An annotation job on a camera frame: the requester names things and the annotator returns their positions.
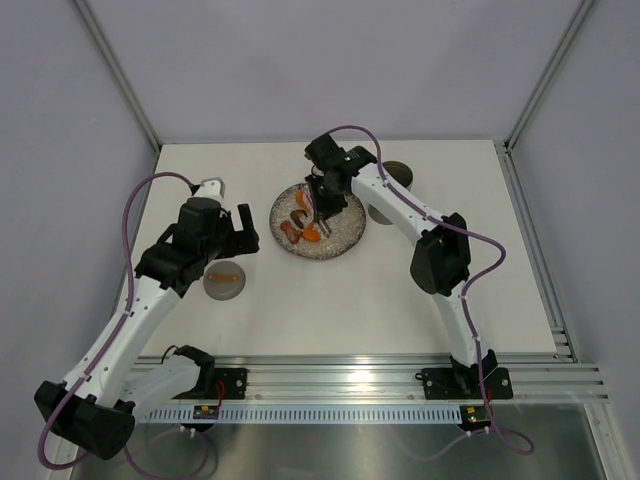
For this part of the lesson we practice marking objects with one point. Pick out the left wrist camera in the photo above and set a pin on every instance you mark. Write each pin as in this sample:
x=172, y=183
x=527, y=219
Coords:
x=212, y=188

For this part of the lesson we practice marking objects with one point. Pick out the grey cylindrical container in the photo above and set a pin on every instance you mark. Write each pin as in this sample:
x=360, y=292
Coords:
x=403, y=174

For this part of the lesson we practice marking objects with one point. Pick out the brown meat piece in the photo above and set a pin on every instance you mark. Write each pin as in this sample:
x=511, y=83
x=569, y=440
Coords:
x=292, y=234

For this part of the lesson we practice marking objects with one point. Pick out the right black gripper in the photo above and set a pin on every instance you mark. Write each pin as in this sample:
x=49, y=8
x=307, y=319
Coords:
x=325, y=210

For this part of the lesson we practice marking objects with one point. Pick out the orange carrot piece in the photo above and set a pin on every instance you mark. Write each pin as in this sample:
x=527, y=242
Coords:
x=310, y=234

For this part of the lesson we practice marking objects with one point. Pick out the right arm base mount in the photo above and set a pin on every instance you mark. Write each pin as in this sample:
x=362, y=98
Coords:
x=439, y=384

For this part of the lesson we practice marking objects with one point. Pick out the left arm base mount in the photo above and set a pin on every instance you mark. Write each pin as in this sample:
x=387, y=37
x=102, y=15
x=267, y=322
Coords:
x=220, y=382

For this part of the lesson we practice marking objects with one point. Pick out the orange food piece top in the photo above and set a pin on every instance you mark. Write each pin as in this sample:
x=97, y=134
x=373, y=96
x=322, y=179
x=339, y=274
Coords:
x=303, y=201

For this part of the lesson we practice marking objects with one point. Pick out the aluminium mounting rail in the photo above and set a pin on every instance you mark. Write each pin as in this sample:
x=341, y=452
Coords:
x=391, y=379

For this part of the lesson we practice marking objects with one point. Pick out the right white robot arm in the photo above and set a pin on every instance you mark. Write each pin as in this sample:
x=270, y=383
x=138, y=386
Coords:
x=440, y=262

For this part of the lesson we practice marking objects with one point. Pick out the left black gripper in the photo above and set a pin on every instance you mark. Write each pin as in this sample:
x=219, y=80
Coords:
x=240, y=242

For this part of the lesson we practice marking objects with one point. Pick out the grey round lid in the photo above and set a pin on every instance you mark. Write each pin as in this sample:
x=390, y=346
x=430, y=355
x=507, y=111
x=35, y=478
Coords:
x=224, y=280

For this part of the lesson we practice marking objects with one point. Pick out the plate with rice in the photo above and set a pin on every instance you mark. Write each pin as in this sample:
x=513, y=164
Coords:
x=347, y=227

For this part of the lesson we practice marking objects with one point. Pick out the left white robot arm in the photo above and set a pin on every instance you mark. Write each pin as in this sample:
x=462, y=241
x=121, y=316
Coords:
x=94, y=407

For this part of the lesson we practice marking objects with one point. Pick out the brown mushroom piece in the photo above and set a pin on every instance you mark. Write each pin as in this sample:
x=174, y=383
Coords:
x=298, y=216

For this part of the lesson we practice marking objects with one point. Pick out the white slotted cable duct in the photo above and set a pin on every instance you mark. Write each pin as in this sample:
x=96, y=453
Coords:
x=306, y=414

